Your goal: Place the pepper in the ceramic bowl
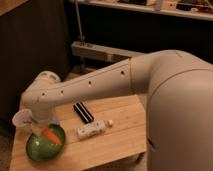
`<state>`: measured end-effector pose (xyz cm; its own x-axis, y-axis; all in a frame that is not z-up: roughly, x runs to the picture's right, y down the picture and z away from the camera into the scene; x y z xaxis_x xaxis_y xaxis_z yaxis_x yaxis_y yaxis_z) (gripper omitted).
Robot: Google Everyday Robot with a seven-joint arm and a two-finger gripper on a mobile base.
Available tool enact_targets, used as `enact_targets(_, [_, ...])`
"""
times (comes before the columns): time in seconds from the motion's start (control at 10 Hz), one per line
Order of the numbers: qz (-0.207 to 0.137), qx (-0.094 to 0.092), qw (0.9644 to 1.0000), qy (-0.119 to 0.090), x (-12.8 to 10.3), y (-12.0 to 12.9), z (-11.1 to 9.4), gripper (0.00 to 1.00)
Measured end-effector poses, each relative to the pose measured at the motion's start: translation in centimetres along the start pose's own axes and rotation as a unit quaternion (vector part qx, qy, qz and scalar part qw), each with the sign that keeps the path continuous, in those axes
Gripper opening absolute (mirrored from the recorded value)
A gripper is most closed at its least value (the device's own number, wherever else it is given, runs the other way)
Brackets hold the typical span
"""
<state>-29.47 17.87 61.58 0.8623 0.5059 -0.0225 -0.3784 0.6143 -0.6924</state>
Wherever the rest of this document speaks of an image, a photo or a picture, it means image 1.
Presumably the vertical metal pole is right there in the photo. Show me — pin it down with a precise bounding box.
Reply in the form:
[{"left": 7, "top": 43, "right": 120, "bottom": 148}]
[{"left": 74, "top": 0, "right": 85, "bottom": 45}]

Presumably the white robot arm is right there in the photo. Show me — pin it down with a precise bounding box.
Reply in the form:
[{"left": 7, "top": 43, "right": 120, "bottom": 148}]
[{"left": 22, "top": 50, "right": 213, "bottom": 171}]

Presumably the grey metal shelf rail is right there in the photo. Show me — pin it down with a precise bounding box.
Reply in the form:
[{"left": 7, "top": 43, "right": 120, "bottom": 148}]
[{"left": 71, "top": 41, "right": 141, "bottom": 63}]

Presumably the blue sponge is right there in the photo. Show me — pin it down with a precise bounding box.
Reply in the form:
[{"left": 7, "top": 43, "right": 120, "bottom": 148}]
[{"left": 51, "top": 116, "right": 60, "bottom": 125}]

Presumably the upper white shelf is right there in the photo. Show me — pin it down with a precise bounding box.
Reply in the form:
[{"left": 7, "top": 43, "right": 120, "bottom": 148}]
[{"left": 69, "top": 0, "right": 213, "bottom": 21}]

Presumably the wooden side table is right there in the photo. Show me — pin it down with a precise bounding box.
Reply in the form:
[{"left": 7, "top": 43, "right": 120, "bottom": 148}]
[{"left": 9, "top": 95, "right": 146, "bottom": 171}]

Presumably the orange pepper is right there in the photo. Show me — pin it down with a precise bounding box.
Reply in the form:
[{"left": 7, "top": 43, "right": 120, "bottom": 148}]
[{"left": 42, "top": 128, "right": 61, "bottom": 144}]

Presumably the white plastic bottle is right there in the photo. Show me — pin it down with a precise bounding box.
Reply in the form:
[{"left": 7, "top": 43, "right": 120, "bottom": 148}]
[{"left": 76, "top": 120, "right": 114, "bottom": 140}]

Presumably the clear plastic cup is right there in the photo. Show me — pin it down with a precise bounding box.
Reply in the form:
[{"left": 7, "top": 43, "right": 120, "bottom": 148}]
[{"left": 12, "top": 109, "right": 33, "bottom": 133}]

